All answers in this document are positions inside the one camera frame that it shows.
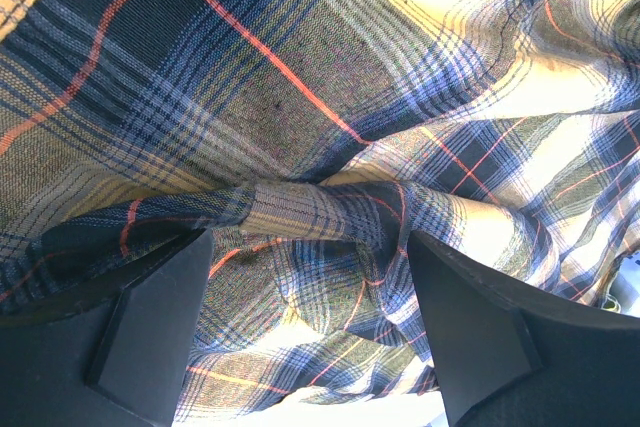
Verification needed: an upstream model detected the yellow plaid flannel shirt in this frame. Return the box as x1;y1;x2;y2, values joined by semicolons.
1;0;639;426

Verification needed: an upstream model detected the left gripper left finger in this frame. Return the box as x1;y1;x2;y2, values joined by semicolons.
1;230;213;426

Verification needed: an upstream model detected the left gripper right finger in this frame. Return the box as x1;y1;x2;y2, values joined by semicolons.
407;231;639;426

